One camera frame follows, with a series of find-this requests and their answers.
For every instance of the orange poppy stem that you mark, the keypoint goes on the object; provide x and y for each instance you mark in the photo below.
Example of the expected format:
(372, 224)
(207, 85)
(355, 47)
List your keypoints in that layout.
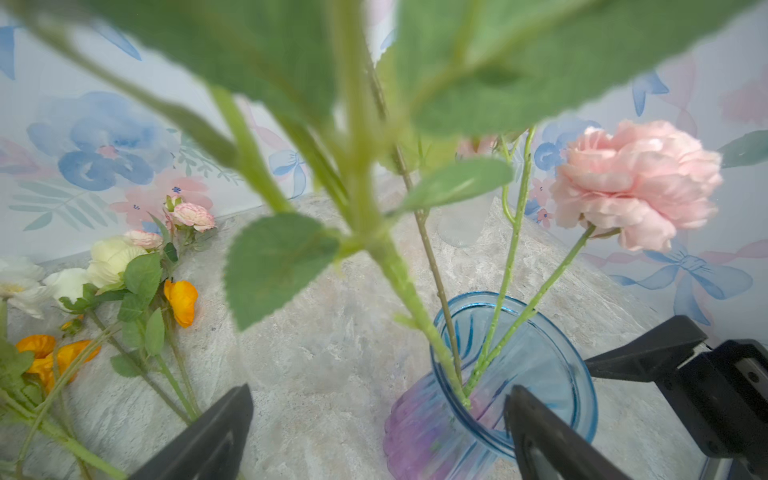
(35, 373)

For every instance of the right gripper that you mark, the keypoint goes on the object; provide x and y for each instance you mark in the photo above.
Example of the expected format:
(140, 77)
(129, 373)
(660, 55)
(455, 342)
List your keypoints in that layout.
(720, 395)

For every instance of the clear glass jar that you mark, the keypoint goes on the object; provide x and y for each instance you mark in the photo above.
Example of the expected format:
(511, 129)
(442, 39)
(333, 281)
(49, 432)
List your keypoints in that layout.
(460, 224)

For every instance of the pink carnation stem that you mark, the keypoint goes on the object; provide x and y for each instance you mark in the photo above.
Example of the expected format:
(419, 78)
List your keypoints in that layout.
(642, 185)

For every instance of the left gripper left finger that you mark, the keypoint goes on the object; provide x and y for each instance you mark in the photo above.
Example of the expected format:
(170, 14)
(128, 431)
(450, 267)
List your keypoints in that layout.
(212, 447)

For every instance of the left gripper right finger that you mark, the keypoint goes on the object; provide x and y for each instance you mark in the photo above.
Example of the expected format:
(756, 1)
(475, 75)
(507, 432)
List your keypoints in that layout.
(546, 447)

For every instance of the blue purple glass vase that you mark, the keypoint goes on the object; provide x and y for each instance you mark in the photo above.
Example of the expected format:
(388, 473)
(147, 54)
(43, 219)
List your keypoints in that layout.
(430, 435)

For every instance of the pink rose bunch stem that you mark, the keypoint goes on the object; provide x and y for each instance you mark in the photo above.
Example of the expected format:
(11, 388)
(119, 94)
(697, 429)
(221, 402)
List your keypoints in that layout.
(180, 223)

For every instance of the dark orange gerbera stem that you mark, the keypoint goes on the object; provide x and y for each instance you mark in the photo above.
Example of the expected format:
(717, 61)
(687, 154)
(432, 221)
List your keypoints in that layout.
(461, 69)

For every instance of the white cream rose stem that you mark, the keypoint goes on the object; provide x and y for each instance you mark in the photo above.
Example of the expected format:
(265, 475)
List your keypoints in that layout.
(134, 271)

